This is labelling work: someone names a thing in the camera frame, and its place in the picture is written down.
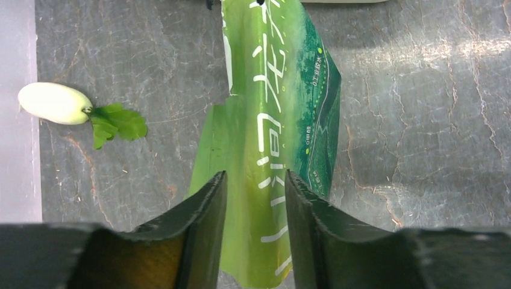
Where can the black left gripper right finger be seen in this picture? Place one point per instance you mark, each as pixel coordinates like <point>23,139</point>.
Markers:
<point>332,249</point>

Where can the green litter bag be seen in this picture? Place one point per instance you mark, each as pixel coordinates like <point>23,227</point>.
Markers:
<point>282,114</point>

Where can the white toy radish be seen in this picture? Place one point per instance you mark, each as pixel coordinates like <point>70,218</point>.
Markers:
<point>64,105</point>

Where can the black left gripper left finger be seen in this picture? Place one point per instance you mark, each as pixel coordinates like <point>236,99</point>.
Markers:
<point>180,248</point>

